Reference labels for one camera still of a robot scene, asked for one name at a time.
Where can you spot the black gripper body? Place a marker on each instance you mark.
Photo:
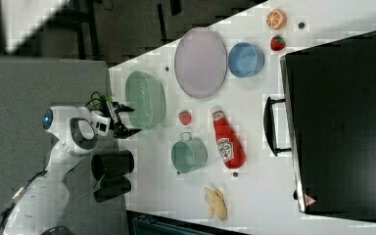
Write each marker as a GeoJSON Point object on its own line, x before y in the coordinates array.
{"type": "Point", "coordinates": [112, 108]}

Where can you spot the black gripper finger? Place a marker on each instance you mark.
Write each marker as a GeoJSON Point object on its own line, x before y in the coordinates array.
{"type": "Point", "coordinates": [123, 132]}
{"type": "Point", "coordinates": [123, 108]}

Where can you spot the green plastic strainer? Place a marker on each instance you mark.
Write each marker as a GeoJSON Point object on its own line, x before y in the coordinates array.
{"type": "Point", "coordinates": [145, 95]}

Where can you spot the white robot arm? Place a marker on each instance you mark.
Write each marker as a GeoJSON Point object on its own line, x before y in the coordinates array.
{"type": "Point", "coordinates": [38, 206]}

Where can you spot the black utensil holder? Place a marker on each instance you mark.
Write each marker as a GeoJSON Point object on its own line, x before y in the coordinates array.
{"type": "Point", "coordinates": [113, 164]}

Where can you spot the green metal pot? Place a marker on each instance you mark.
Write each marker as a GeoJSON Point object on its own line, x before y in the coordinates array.
{"type": "Point", "coordinates": [188, 153]}

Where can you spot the lavender round plate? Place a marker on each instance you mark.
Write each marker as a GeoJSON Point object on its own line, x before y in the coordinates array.
{"type": "Point", "coordinates": [200, 63]}

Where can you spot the red ketchup bottle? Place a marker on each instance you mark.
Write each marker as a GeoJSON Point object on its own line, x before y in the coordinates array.
{"type": "Point", "coordinates": [227, 142]}

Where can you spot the peeled banana toy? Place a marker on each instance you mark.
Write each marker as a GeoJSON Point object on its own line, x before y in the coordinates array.
{"type": "Point", "coordinates": [216, 204]}

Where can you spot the blue plastic cup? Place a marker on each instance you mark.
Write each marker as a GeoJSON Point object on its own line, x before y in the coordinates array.
{"type": "Point", "coordinates": [245, 60]}

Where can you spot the small red strawberry toy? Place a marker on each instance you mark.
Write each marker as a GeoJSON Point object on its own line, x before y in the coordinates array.
{"type": "Point", "coordinates": [277, 43]}

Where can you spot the orange slice toy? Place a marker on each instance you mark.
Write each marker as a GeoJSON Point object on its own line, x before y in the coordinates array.
{"type": "Point", "coordinates": [276, 19]}

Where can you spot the silver toaster oven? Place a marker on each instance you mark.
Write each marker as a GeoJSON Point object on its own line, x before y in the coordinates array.
{"type": "Point", "coordinates": [330, 101]}

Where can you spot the blue table frame rail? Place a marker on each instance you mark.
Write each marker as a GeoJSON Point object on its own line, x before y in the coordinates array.
{"type": "Point", "coordinates": [155, 225]}

